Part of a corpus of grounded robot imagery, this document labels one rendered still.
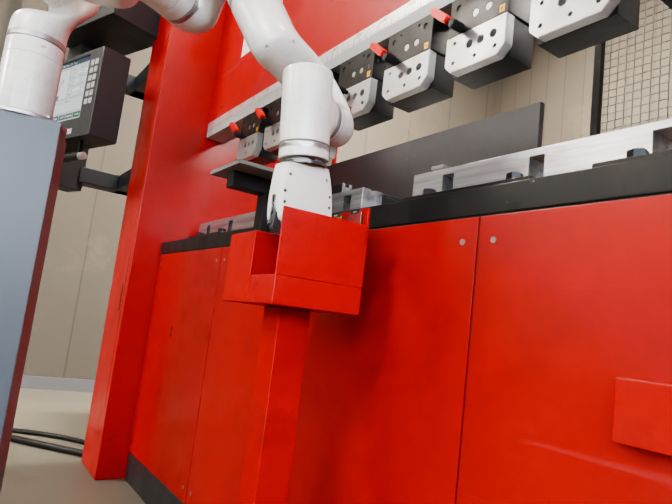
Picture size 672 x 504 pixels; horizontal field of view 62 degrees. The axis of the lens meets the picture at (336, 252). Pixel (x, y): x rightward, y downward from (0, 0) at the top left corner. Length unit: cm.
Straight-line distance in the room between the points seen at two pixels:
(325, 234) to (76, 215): 345
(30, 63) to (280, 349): 86
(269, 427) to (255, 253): 28
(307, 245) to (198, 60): 167
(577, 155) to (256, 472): 70
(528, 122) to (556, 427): 114
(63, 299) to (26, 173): 290
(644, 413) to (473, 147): 130
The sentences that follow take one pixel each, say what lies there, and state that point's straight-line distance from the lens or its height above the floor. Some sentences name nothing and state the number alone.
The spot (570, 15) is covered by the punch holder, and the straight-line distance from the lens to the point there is 105.
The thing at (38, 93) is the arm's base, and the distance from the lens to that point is 142.
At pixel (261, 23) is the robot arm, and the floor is 113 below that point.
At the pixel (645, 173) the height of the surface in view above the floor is 86.
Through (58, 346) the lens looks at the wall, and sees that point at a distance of 422.
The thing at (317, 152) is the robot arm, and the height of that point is 91.
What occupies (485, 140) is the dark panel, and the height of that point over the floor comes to 126.
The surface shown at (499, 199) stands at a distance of 85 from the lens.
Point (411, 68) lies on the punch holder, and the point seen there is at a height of 122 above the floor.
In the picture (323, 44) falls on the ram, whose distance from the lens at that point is 168.
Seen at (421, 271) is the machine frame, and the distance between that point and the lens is 94.
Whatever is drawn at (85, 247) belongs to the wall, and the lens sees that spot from 421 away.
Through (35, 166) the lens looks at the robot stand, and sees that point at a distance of 134.
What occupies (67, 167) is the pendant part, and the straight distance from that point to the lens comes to 275.
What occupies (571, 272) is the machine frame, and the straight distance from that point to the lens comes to 76.
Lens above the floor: 64
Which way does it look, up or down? 8 degrees up
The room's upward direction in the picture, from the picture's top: 7 degrees clockwise
